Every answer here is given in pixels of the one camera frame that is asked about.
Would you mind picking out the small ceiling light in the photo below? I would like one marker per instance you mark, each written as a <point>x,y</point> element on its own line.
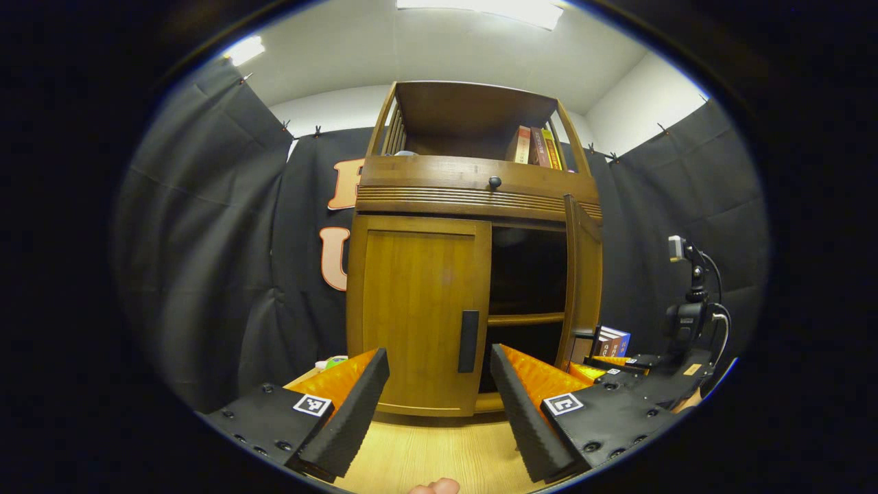
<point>245,50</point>

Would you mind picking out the black backdrop cloth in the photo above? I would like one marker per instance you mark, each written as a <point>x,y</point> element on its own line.
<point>206,240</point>

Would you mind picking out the red white book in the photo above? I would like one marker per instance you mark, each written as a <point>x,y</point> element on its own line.
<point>606,343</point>

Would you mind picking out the dark red book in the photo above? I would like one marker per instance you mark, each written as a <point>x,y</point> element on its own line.
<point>538,147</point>

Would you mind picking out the wooden cabinet shelf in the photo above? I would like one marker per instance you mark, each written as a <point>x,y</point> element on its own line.
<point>525,319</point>

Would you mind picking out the green plush toy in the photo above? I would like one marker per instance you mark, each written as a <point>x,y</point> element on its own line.
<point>334,362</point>

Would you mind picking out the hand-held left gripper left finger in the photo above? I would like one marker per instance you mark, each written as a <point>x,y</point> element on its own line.
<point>350,418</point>

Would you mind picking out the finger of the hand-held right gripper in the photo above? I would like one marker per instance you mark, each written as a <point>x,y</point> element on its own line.
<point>614,360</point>
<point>590,372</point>

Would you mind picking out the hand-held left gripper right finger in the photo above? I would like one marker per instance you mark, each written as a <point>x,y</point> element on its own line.
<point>525,425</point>

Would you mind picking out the blue book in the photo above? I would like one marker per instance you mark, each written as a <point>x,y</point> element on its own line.
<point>624,341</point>

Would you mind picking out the wooden cabinet drawer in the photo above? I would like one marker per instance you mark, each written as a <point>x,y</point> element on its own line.
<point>425,180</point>

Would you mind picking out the wooden shoe cabinet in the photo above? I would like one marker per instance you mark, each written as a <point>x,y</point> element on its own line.
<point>473,110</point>

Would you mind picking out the black drawer knob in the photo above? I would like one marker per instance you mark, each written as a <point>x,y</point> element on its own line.
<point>494,183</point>

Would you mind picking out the wooden cabinet door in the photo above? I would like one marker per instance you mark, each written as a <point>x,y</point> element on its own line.
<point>411,302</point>
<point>583,274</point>

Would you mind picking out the yellow book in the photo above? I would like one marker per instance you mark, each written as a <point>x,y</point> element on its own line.
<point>552,149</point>

